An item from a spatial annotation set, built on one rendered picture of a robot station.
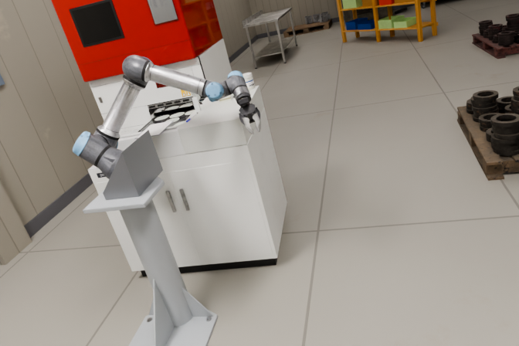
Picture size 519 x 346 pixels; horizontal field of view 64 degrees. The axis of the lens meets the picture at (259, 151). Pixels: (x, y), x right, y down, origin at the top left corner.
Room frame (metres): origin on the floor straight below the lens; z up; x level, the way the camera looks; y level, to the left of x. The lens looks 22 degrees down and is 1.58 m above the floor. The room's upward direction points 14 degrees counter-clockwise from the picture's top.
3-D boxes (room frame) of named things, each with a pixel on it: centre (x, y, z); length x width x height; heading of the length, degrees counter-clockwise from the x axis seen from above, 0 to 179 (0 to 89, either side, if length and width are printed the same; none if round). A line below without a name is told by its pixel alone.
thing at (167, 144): (2.20, 0.65, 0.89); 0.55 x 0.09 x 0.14; 76
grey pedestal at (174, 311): (1.71, 0.68, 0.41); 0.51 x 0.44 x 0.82; 163
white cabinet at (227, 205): (2.42, 0.44, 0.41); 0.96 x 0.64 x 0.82; 76
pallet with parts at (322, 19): (11.52, -2.12, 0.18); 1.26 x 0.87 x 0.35; 73
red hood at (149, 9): (3.11, 0.55, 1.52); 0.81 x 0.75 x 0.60; 76
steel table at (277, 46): (8.89, -0.89, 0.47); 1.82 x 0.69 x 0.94; 162
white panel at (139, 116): (2.81, 0.62, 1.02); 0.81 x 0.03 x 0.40; 76
